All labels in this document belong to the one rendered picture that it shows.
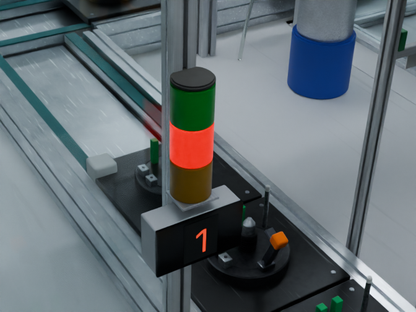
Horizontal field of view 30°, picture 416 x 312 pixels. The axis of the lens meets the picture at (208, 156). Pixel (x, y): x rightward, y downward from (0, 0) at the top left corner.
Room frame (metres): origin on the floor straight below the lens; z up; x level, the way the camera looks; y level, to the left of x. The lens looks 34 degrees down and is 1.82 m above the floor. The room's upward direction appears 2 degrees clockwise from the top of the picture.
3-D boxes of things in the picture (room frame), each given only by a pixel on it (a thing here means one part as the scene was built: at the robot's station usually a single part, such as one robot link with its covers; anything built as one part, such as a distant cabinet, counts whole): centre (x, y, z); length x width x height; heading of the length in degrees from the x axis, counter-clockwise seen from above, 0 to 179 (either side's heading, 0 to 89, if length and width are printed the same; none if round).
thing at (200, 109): (0.74, 0.02, 1.38); 0.05 x 0.05 x 0.05
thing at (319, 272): (0.95, -0.07, 1.01); 0.24 x 0.24 x 0.13; 33
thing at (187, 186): (0.74, 0.02, 1.28); 0.05 x 0.05 x 0.05
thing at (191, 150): (0.74, 0.02, 1.33); 0.05 x 0.05 x 0.05
